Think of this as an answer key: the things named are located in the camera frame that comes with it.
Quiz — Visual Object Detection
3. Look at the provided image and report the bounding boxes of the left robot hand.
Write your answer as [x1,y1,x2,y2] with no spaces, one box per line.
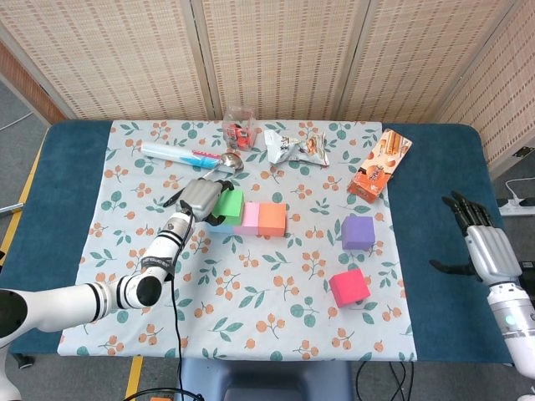
[177,177,235,222]

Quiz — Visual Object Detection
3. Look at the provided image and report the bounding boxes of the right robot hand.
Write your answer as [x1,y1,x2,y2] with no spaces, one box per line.
[429,190,523,289]

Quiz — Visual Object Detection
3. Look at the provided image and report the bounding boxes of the green cube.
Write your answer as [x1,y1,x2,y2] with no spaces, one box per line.
[211,188,246,225]

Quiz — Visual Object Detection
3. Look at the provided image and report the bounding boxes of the pink cube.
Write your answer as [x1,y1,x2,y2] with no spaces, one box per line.
[233,201,262,236]

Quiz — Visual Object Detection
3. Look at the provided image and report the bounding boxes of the orange cube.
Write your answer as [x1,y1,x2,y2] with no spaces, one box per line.
[257,202,288,238]

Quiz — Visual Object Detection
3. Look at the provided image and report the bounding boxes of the purple cube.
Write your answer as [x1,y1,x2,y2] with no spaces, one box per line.
[341,215,375,251]

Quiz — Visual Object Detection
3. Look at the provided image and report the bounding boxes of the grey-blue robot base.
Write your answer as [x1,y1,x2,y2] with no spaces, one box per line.
[174,358,354,401]

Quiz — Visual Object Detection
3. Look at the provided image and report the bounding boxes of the white power strip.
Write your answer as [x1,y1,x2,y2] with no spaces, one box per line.
[499,198,535,217]

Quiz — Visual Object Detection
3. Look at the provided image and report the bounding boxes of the white plastic wrap roll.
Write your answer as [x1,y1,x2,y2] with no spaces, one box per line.
[140,140,222,170]

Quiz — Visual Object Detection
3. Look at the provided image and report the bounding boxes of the clear bag orange items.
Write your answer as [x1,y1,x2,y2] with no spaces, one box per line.
[222,106,257,151]

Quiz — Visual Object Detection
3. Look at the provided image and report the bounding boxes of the teal table cover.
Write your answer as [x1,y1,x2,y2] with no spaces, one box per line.
[0,120,517,364]

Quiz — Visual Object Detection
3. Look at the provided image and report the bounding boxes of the crumpled snack bag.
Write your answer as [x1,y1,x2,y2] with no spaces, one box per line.
[262,128,331,167]

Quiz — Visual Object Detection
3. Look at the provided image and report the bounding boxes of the floral tablecloth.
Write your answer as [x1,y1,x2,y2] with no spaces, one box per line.
[57,119,418,363]

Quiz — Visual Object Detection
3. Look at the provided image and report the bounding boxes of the orange biscuit box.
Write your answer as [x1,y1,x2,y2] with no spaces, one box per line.
[347,128,414,205]

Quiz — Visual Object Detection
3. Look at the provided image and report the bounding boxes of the red cube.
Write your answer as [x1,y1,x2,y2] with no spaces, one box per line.
[328,267,372,309]

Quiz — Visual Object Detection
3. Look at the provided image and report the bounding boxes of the woven folding screen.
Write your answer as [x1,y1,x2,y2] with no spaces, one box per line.
[0,0,535,168]

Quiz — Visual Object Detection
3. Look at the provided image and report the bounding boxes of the metal ladle black handle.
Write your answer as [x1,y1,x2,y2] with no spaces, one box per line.
[162,152,245,209]

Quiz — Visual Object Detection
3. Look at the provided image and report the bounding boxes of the white power cable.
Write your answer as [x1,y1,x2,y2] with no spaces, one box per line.
[505,177,535,201]

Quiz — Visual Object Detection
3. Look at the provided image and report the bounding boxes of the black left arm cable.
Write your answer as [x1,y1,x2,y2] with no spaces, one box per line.
[125,212,197,401]

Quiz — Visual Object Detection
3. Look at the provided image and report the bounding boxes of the black cables under table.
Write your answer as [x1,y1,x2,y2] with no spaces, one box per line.
[354,359,415,401]

